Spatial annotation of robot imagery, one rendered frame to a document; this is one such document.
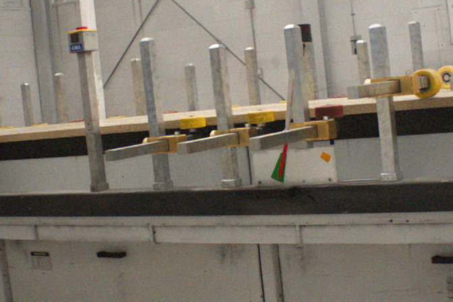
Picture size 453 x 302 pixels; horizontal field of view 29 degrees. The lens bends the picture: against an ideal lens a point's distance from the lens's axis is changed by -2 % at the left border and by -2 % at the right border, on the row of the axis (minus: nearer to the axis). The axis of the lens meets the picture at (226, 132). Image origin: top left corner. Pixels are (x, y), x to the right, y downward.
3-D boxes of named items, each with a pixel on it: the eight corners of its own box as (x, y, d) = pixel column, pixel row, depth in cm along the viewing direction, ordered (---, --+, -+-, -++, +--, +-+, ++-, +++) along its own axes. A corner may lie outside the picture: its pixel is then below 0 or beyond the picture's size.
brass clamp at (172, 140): (177, 153, 260) (175, 136, 260) (141, 155, 268) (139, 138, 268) (189, 150, 266) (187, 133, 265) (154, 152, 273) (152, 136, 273)
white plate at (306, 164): (336, 184, 233) (333, 147, 233) (253, 187, 248) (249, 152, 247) (337, 183, 234) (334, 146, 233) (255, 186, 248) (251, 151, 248)
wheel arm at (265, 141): (261, 153, 210) (259, 135, 210) (249, 154, 212) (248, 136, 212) (340, 134, 247) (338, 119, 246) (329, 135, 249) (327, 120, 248)
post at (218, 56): (236, 209, 253) (218, 44, 250) (226, 210, 255) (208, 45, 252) (243, 207, 256) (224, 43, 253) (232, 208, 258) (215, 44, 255)
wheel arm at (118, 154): (114, 164, 241) (112, 148, 241) (105, 164, 243) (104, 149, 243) (203, 145, 278) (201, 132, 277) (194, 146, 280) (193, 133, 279)
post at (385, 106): (398, 207, 225) (380, 23, 223) (385, 208, 227) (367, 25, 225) (403, 205, 228) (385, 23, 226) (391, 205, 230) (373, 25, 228)
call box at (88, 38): (85, 53, 276) (82, 29, 275) (69, 55, 279) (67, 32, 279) (99, 52, 281) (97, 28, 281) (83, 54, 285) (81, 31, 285)
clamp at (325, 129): (329, 139, 234) (327, 121, 233) (285, 142, 241) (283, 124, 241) (338, 137, 238) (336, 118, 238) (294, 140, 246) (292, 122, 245)
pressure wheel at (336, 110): (338, 145, 241) (334, 104, 240) (313, 147, 245) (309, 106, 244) (350, 141, 247) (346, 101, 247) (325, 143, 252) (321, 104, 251)
